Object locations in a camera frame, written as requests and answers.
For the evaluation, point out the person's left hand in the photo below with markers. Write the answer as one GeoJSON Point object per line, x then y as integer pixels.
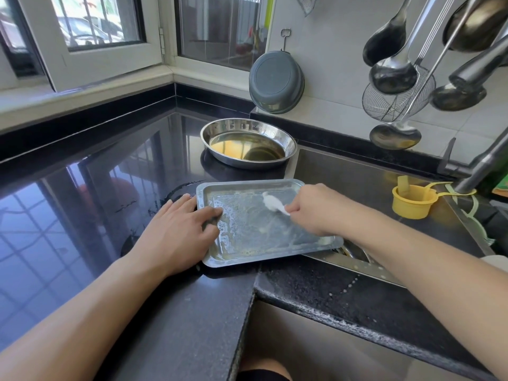
{"type": "Point", "coordinates": [174, 238]}

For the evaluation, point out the person's right hand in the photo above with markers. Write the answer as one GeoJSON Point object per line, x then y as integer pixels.
{"type": "Point", "coordinates": [321, 210]}

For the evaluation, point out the white cleaning brush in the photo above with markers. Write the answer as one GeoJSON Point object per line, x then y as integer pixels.
{"type": "Point", "coordinates": [274, 204]}

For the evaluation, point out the rectangular steel tray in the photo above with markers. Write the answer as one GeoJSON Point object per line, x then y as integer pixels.
{"type": "Point", "coordinates": [238, 226]}

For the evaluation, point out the round steel basin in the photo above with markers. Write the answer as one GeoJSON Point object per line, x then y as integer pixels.
{"type": "Point", "coordinates": [248, 143]}

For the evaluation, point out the person's right forearm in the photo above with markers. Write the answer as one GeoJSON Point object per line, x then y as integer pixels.
{"type": "Point", "coordinates": [436, 285]}

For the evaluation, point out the person's left forearm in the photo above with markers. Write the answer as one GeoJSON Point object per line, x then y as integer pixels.
{"type": "Point", "coordinates": [71, 321]}

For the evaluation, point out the stainless steel sink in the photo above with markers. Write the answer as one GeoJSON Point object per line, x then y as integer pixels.
{"type": "Point", "coordinates": [365, 178]}

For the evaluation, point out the yellow hanging sink cup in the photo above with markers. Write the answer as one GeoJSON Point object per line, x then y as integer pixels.
{"type": "Point", "coordinates": [413, 202]}

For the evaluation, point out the grey hanging basin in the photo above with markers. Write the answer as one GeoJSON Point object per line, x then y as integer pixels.
{"type": "Point", "coordinates": [276, 81]}

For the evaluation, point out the green hanging sponge holder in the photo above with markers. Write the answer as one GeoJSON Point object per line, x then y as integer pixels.
{"type": "Point", "coordinates": [472, 222]}

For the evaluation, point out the steel soup ladle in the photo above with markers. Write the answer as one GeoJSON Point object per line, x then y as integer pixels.
{"type": "Point", "coordinates": [394, 77]}

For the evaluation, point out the hanging steel ladles and skimmer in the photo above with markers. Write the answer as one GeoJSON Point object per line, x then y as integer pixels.
{"type": "Point", "coordinates": [385, 43]}

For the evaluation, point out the white dish rag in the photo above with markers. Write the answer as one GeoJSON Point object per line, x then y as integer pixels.
{"type": "Point", "coordinates": [496, 262]}

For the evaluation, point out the green dish soap bottle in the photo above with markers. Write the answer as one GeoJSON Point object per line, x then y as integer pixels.
{"type": "Point", "coordinates": [502, 182]}

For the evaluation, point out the steel gooseneck faucet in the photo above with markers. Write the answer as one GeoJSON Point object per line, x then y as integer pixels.
{"type": "Point", "coordinates": [480, 75]}

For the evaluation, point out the white hanging cloth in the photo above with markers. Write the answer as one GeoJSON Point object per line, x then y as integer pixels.
{"type": "Point", "coordinates": [306, 2]}

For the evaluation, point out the steel wall hook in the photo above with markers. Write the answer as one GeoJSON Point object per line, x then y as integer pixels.
{"type": "Point", "coordinates": [285, 39]}

